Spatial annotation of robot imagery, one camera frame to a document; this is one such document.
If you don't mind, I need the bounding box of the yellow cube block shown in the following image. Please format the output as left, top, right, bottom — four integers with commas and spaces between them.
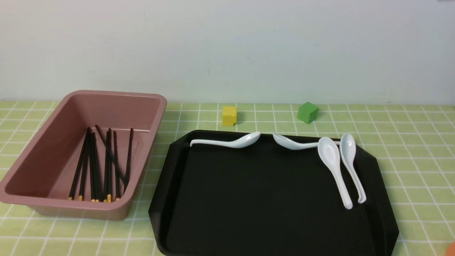
221, 106, 237, 127

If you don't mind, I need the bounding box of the white spoon far right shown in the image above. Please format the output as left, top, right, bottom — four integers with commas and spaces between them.
339, 133, 367, 204

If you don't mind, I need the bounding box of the white spoon far left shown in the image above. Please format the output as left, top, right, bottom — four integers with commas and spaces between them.
190, 132, 261, 149

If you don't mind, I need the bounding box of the pink rectangular plastic bin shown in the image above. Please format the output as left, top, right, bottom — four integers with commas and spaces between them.
0, 90, 167, 220

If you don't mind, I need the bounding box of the orange object at corner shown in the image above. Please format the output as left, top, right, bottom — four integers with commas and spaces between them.
445, 242, 455, 256

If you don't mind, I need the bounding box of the white spoon back middle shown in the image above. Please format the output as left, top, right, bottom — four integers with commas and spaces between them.
272, 133, 319, 150

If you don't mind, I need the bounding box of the white spoon front centre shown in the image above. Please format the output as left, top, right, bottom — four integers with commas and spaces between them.
317, 137, 353, 209

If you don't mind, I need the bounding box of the white spoon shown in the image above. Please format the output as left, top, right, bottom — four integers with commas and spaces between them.
190, 132, 261, 149
317, 137, 353, 209
272, 133, 319, 150
339, 133, 367, 204

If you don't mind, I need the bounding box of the black plastic tray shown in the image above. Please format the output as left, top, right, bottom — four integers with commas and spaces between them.
149, 130, 400, 256

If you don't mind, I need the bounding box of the green cube block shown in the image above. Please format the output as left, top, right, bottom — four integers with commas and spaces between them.
297, 102, 319, 124

